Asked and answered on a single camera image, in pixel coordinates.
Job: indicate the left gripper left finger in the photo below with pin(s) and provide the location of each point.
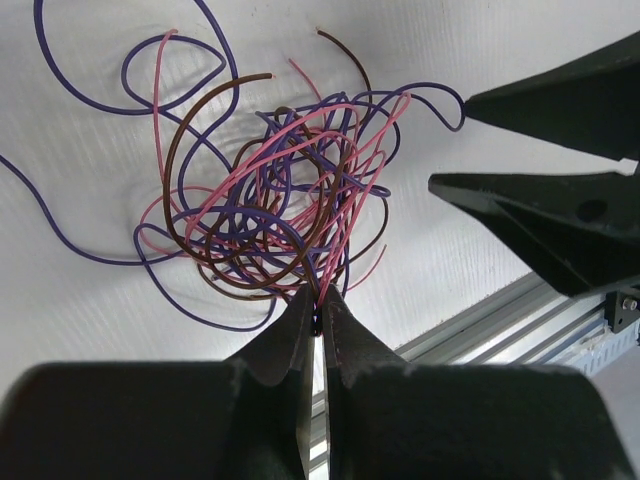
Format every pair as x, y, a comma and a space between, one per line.
269, 434

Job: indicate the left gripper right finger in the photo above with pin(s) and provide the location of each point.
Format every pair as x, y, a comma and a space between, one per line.
352, 354

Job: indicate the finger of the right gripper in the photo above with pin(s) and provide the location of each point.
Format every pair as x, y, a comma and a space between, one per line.
579, 233
590, 104

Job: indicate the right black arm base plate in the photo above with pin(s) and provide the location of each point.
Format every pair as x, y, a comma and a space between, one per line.
621, 308

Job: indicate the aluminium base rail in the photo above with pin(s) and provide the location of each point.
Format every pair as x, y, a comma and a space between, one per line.
526, 322

